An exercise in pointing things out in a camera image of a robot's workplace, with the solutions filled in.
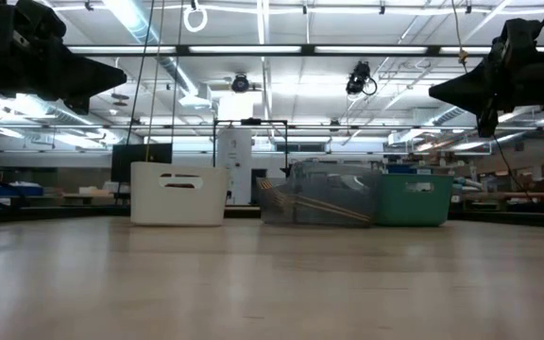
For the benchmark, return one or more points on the round black ceiling camera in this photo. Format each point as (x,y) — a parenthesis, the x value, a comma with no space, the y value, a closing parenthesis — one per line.
(241,83)

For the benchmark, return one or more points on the wooden beam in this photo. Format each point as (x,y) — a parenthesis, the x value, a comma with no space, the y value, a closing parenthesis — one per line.
(536,194)

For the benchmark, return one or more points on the teal plastic bin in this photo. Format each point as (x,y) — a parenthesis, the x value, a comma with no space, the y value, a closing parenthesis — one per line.
(418,208)

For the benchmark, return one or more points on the black aluminium table frame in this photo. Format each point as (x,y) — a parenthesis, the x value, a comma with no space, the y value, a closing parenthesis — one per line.
(513,219)

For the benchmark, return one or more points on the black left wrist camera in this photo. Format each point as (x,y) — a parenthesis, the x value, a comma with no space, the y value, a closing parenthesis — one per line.
(40,21)

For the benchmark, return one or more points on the black overhead light bar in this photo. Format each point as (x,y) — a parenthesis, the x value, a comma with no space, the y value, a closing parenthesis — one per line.
(182,49)

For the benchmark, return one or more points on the blue box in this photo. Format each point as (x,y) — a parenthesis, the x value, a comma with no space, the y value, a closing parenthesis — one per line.
(404,169)

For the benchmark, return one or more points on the black stand frame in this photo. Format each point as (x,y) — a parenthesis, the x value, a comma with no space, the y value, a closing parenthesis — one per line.
(250,122)

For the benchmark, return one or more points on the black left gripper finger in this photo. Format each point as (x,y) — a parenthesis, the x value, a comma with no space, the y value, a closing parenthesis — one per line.
(77,106)
(92,78)

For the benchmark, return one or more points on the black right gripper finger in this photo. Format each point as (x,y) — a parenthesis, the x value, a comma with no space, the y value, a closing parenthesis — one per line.
(465,90)
(487,124)

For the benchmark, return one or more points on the white cylinder tank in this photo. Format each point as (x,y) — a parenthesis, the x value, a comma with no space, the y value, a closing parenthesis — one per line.
(234,146)

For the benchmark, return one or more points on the white plastic bin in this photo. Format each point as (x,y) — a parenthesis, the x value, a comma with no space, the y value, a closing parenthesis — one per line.
(177,205)

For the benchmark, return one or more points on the black monitor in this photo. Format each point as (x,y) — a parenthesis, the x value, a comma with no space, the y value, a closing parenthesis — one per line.
(140,153)

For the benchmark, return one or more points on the blue crate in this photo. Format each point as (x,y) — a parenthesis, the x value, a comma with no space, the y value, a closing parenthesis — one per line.
(12,190)

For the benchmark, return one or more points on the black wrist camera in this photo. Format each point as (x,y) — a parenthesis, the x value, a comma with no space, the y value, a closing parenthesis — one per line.
(520,35)
(40,21)

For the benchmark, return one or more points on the yellow chopsticks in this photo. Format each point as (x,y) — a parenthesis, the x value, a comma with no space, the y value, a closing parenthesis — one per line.
(338,209)

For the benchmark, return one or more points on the black hanging camera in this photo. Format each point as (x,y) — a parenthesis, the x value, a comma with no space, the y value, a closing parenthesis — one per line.
(358,78)

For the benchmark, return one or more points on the grey translucent plastic bin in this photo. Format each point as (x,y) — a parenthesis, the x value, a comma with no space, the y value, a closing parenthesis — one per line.
(328,184)

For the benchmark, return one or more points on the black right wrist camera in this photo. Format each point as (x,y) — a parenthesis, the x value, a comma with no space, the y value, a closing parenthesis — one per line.
(520,35)

